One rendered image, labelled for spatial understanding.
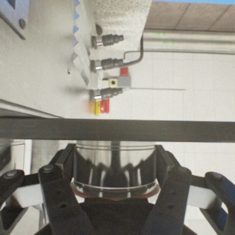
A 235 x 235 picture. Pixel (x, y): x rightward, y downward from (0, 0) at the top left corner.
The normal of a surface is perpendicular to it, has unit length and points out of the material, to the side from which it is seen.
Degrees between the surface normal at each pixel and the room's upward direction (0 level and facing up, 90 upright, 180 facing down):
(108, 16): 0
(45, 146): 90
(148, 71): 90
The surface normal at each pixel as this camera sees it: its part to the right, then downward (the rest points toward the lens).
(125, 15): -0.02, 1.00
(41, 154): -0.21, -0.09
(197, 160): 0.03, -0.08
